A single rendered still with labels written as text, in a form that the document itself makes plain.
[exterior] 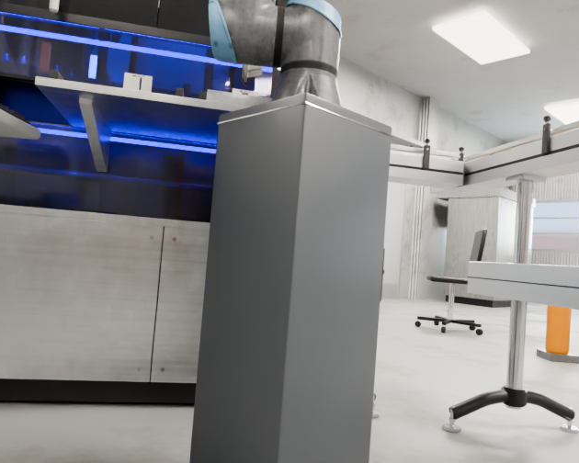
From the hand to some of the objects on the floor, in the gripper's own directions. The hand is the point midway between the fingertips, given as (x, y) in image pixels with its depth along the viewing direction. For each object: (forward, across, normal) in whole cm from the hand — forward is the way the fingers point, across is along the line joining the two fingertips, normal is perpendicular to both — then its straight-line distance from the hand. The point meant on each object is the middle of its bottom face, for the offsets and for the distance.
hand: (243, 79), depth 146 cm
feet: (+102, +14, -97) cm, 142 cm away
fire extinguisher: (+101, +153, -208) cm, 278 cm away
